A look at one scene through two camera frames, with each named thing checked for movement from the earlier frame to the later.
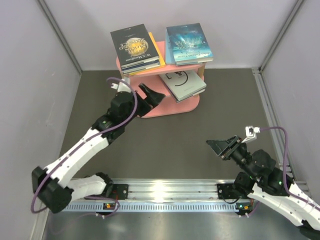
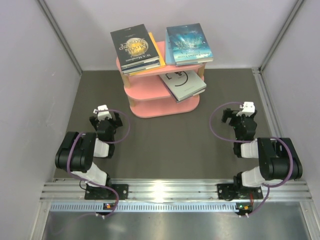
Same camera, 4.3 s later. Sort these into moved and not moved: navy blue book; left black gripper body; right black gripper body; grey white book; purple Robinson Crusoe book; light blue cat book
Moved: left black gripper body; right black gripper body
Not moved: light blue cat book; grey white book; navy blue book; purple Robinson Crusoe book
